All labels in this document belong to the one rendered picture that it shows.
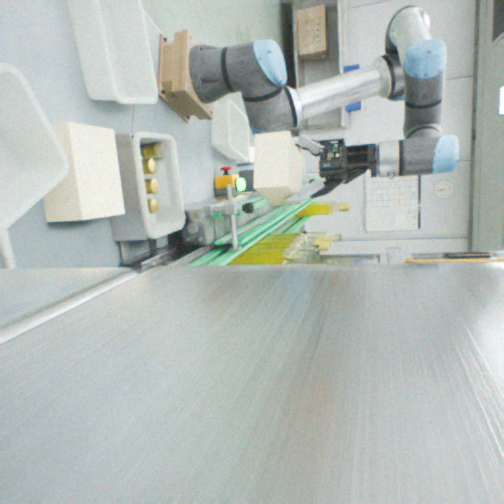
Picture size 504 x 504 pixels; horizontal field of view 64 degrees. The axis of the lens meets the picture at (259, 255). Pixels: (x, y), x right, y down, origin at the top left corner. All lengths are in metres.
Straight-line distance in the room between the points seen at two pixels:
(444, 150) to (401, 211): 6.11
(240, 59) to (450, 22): 6.20
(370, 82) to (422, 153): 0.44
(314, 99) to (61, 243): 0.77
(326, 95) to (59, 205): 0.78
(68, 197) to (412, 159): 0.64
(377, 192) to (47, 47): 6.34
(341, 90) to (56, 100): 0.74
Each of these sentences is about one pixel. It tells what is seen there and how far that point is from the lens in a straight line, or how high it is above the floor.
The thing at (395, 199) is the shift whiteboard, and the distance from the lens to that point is 6.94.
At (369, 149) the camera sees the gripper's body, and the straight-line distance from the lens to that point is 0.86.
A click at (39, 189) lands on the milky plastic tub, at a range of 0.69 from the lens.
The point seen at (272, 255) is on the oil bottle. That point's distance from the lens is 1.04.
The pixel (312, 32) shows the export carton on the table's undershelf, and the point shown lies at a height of 0.47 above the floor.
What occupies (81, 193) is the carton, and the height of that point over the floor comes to 0.83.
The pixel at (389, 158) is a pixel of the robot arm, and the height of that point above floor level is 1.33.
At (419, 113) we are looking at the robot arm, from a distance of 0.94.
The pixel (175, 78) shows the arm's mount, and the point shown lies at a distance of 1.16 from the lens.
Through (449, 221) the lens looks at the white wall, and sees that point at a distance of 7.09.
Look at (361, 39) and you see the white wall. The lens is 7.13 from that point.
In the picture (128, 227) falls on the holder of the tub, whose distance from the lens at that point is 0.90.
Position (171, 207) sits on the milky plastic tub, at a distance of 1.02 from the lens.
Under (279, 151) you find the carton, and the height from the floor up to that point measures 1.11.
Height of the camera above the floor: 1.30
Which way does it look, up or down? 17 degrees down
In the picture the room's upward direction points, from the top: 89 degrees clockwise
